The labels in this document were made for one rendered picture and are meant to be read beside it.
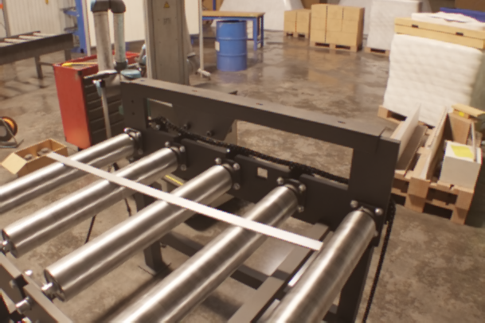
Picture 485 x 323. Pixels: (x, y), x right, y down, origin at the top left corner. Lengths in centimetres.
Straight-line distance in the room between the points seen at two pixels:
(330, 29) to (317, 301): 893
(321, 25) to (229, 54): 346
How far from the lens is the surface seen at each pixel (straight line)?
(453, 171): 300
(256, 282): 186
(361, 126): 131
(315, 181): 141
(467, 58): 434
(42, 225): 138
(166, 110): 257
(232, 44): 689
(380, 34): 952
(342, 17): 957
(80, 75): 342
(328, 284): 104
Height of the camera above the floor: 162
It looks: 24 degrees down
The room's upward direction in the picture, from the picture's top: 1 degrees counter-clockwise
